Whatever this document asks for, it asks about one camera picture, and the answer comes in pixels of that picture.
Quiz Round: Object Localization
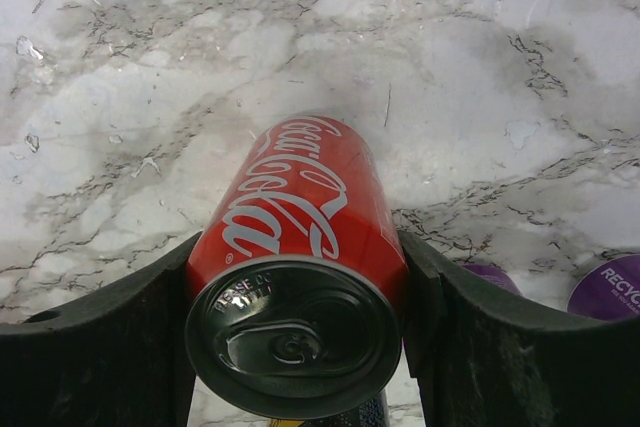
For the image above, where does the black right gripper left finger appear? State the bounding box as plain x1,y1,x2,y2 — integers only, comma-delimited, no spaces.
1,237,197,426

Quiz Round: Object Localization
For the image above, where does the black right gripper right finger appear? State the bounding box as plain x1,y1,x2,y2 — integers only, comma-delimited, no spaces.
400,232,639,426

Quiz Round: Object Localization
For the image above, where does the purple fanta can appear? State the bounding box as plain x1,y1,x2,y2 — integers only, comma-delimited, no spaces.
464,264,522,296
566,254,639,321

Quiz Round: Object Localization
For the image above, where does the purple fanta can front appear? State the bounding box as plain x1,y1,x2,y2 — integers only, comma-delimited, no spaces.
566,254,639,321

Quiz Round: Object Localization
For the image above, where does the red cola can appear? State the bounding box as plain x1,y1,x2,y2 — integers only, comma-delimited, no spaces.
185,114,409,420

